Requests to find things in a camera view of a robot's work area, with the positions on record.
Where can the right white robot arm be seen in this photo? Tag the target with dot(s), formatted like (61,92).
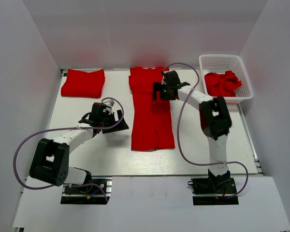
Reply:
(215,120)

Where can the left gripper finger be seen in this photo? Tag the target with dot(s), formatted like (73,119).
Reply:
(120,115)
(120,127)

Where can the white plastic basket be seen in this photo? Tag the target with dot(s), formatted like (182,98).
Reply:
(220,63)

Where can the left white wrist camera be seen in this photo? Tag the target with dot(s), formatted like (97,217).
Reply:
(109,103)

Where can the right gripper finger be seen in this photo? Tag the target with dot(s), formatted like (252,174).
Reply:
(156,95)
(157,86)

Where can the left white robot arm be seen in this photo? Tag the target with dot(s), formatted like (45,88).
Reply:
(50,163)

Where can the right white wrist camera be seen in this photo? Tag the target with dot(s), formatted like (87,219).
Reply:
(163,82)

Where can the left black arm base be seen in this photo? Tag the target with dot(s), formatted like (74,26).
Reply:
(88,195)

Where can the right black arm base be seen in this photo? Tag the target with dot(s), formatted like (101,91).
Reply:
(214,190)

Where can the red t-shirt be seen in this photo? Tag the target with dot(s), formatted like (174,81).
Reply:
(83,84)
(222,84)
(152,123)

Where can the crumpled red t-shirt in basket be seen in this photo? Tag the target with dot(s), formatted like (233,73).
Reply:
(222,84)

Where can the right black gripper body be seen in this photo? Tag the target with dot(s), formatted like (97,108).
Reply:
(165,93)

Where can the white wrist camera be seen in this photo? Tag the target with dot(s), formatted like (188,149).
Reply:
(109,103)
(163,82)

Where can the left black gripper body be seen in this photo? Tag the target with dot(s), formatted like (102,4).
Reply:
(108,121)

